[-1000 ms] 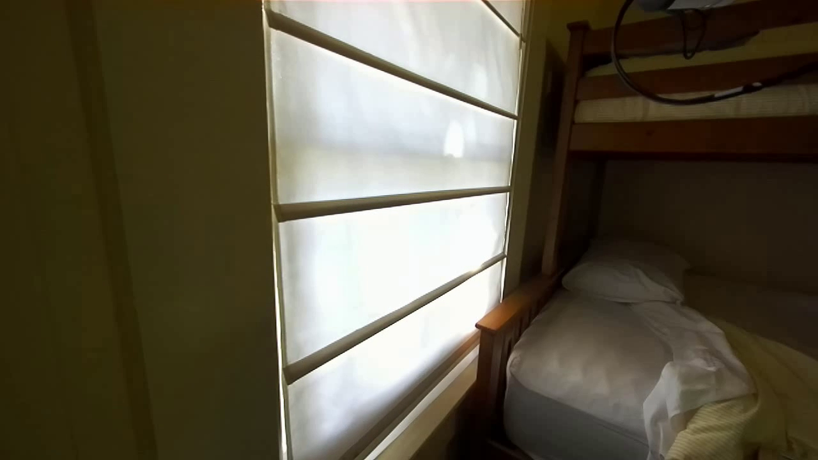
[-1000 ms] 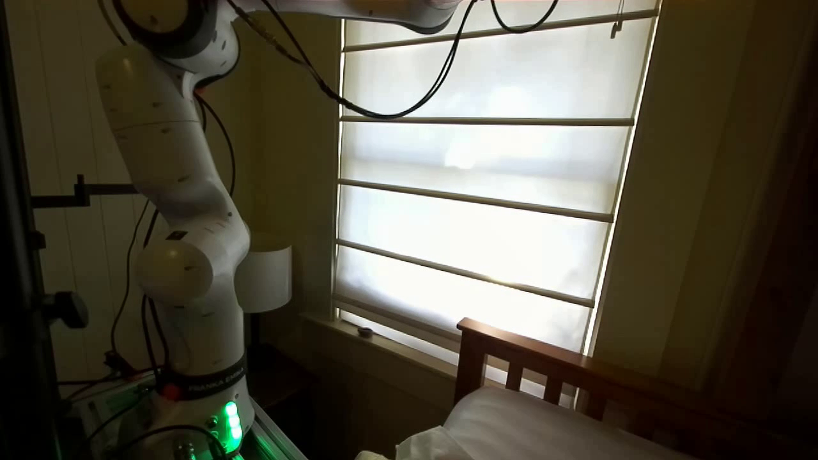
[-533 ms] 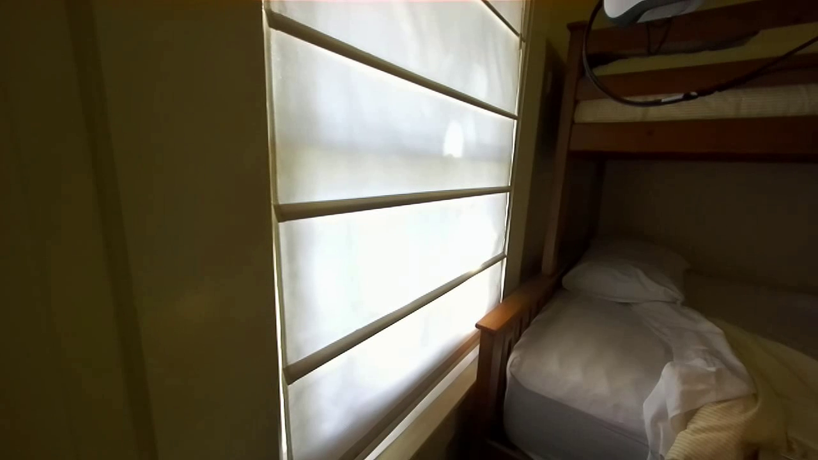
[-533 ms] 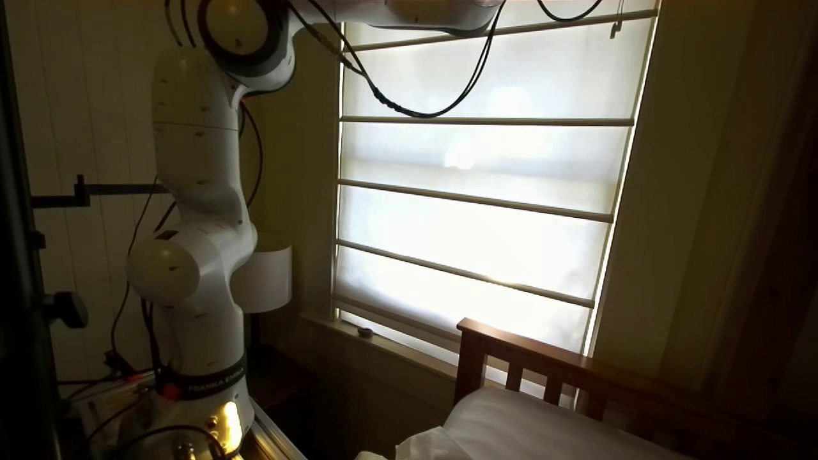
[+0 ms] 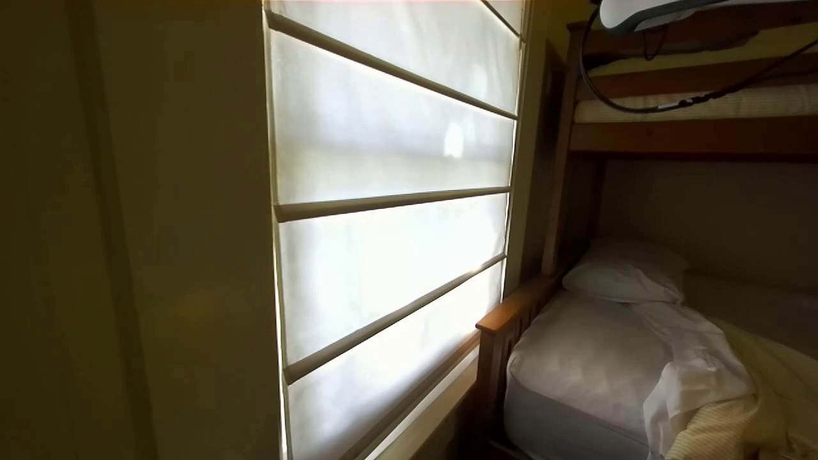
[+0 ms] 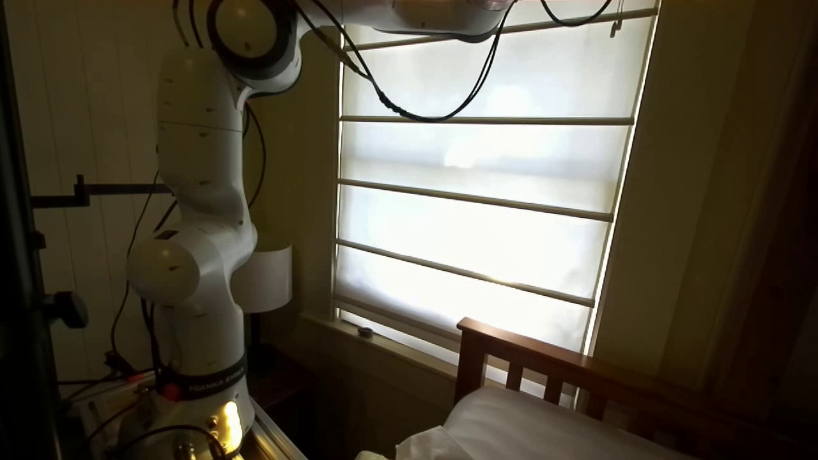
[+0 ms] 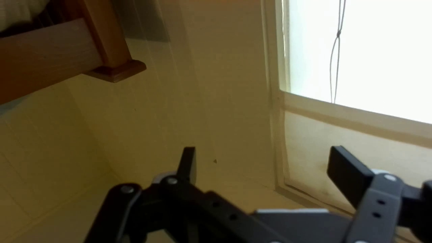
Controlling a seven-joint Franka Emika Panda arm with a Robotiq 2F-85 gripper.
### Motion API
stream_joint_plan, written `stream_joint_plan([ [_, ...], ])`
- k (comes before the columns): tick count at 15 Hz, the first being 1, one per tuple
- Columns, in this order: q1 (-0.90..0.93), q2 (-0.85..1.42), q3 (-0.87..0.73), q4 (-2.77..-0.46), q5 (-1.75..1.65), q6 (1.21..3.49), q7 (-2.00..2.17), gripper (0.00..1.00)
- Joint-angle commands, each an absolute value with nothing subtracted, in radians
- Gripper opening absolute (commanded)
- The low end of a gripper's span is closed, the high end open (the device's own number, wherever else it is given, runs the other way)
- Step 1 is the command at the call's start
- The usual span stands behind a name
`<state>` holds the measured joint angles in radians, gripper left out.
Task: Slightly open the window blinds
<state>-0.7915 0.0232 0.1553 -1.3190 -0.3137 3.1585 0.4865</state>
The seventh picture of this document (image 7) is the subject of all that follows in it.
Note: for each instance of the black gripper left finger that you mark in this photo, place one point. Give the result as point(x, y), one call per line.
point(180, 202)

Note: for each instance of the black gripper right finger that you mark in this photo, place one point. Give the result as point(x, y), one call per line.
point(373, 197)

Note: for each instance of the white roman window blind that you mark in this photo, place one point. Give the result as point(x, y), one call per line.
point(360, 129)

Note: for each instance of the cream window frame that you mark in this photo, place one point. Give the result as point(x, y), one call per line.
point(272, 54)

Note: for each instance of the wooden bunk bed frame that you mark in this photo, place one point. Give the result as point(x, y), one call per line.
point(55, 54)

